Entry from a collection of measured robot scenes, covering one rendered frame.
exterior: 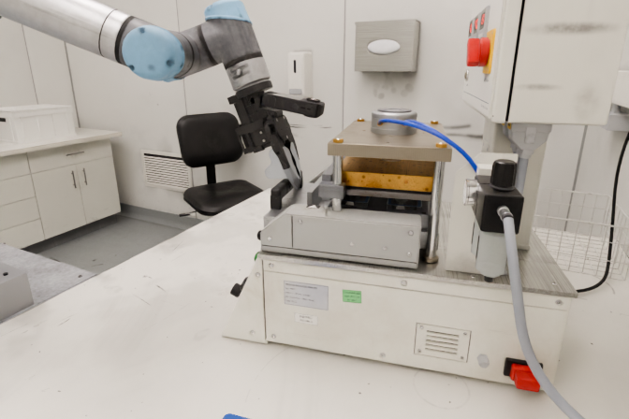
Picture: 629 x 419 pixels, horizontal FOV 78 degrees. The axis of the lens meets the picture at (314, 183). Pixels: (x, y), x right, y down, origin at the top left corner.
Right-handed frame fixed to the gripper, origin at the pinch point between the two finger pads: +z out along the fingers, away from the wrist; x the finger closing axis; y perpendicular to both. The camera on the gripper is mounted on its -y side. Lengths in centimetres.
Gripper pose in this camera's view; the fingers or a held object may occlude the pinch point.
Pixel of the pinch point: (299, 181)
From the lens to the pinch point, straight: 76.2
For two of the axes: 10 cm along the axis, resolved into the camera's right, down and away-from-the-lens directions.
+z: 3.3, 9.2, 1.9
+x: -2.5, 2.8, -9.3
